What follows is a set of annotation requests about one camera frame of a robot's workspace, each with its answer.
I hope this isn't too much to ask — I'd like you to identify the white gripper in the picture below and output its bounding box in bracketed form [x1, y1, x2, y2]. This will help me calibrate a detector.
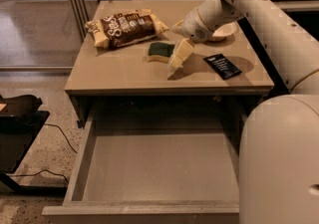
[168, 8, 213, 72]

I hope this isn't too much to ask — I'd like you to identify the green and yellow sponge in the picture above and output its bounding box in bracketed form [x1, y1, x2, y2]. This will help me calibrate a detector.
[148, 42, 174, 63]

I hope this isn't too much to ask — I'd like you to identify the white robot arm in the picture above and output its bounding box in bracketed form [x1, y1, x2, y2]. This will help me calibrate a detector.
[179, 0, 319, 224]

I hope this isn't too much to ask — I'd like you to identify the grey drawer cabinet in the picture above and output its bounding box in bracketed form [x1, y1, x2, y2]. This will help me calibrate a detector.
[65, 0, 275, 128]

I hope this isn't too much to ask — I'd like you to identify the open grey top drawer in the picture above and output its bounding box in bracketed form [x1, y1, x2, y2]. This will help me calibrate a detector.
[43, 97, 246, 224]

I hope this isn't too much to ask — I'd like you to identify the white paper bowl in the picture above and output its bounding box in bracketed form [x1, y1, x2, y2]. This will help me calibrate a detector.
[209, 22, 237, 42]

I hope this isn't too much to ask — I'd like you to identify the black snack packet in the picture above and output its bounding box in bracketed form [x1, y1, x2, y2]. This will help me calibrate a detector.
[203, 54, 241, 80]

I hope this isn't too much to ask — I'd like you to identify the brown chip bag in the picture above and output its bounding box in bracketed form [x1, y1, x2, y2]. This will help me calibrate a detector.
[85, 9, 168, 49]

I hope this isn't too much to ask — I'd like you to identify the black equipment base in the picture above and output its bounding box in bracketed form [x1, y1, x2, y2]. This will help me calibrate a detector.
[0, 95, 67, 197]

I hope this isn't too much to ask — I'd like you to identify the black floor cable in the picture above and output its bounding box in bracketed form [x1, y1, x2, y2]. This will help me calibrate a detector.
[44, 122, 79, 154]

